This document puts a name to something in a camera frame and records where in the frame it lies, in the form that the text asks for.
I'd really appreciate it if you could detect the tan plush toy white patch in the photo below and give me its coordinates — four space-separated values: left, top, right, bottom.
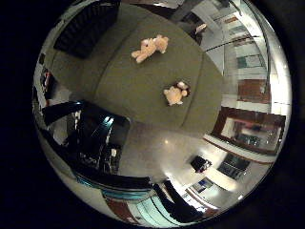
163 81 192 107

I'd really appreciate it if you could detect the thin black cable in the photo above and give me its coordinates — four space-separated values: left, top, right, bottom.
205 34 261 53

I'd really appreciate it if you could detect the wood framed glass cabinet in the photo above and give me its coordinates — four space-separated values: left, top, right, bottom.
211 106 287 156

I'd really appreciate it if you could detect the pink cream plush bear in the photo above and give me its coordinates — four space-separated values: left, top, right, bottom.
131 34 170 65

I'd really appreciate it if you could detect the small black box on floor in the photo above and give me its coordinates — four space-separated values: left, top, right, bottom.
190 155 213 174

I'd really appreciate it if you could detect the black equipment cart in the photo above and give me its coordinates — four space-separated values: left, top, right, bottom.
41 100 153 192

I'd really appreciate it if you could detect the black plastic crate container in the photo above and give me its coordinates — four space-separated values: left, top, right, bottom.
52 0 122 60

